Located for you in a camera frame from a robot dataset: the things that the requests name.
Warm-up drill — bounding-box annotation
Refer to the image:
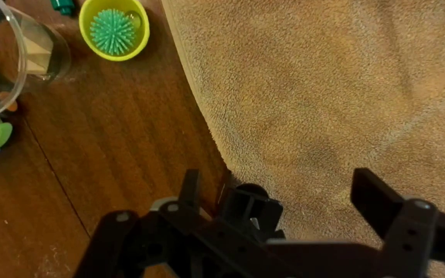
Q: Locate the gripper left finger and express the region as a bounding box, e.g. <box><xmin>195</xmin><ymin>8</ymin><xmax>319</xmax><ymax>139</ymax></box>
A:
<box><xmin>73</xmin><ymin>169</ymin><xmax>260</xmax><ymax>278</ymax></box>

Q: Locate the teal plastic piece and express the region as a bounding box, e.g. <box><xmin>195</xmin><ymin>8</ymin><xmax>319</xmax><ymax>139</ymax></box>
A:
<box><xmin>50</xmin><ymin>0</ymin><xmax>76</xmax><ymax>16</ymax></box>

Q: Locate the teal spiky ball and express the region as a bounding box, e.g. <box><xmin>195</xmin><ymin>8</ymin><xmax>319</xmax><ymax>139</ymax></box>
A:
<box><xmin>89</xmin><ymin>9</ymin><xmax>136</xmax><ymax>56</ymax></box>

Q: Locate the yellow-green plastic cup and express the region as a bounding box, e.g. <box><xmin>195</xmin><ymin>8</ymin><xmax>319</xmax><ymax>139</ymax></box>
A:
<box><xmin>78</xmin><ymin>0</ymin><xmax>150</xmax><ymax>62</ymax></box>

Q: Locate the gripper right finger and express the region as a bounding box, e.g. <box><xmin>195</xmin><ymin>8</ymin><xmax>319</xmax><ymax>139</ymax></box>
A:
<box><xmin>350</xmin><ymin>168</ymin><xmax>445</xmax><ymax>278</ymax></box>

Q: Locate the tan fleece cloth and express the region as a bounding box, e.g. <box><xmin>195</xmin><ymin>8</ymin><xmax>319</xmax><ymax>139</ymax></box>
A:
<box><xmin>161</xmin><ymin>0</ymin><xmax>445</xmax><ymax>278</ymax></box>

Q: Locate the clear plastic container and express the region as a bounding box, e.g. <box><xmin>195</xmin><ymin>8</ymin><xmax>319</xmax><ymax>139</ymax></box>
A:
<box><xmin>0</xmin><ymin>0</ymin><xmax>72</xmax><ymax>121</ymax></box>

